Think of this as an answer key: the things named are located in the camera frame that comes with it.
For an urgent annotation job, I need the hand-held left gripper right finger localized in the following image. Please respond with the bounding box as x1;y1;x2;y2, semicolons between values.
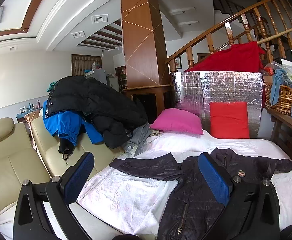
198;152;281;240

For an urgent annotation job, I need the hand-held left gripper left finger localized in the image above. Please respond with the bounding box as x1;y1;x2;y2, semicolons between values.
13;151;95;240

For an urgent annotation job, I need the dark quilted zip jacket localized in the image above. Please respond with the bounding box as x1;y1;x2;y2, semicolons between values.
109;147;292;240

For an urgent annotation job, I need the white textured blanket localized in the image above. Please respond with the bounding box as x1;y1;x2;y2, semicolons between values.
0;129;292;240

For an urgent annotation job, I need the beige leather armchair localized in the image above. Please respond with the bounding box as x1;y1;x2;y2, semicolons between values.
30;107;124;178
0;117;49;217

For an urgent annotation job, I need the blue jacket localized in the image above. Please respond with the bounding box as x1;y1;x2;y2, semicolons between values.
43;100;104;145

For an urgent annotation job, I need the red pillow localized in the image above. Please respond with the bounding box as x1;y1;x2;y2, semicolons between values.
209;102;250;139

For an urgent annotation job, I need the pink pillow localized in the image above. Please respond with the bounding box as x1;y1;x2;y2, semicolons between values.
150;108;203;135

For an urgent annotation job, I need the grey cloth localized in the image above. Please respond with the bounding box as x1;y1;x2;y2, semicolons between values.
122;122;154;157

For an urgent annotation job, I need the pile of black coats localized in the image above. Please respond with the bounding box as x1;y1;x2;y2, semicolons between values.
46;75;149;148

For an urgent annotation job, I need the wooden side table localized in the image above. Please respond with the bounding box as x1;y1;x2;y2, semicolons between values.
264;105;292;170

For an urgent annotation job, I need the low table with bottles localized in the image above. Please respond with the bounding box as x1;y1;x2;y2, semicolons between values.
17;100;46;123

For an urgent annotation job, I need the silver foil insulation panel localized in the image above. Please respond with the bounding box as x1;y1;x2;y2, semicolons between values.
170;70;265;138

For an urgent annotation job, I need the teal garment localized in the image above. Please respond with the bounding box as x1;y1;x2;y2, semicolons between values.
46;80;59;93

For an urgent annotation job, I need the white refrigerator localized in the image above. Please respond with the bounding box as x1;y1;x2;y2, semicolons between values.
107;76;120;93

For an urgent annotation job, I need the silver refrigerator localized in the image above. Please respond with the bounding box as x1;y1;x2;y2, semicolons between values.
85;69;106;85

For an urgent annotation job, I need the wicker basket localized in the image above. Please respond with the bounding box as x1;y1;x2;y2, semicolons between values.
263;82;292;116

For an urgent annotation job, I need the window with wooden blind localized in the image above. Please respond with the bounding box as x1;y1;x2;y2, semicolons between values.
71;54;103;77

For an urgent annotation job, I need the blue cloth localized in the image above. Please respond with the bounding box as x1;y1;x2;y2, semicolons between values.
270;69;290;105

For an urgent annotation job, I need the red blanket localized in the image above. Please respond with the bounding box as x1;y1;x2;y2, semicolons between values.
183;41;267;73

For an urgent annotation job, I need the clear plastic bag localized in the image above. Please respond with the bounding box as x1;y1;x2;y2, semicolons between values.
263;61;284;77

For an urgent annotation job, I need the wooden stair railing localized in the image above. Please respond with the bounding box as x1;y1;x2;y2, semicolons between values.
165;0;292;70

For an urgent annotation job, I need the wooden pillar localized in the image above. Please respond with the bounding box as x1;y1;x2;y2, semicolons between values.
118;0;171;117

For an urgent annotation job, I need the staircase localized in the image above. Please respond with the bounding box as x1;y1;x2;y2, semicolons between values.
261;25;292;67

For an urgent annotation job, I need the black hanging strap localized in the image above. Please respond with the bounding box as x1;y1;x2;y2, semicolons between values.
58;136;74;165

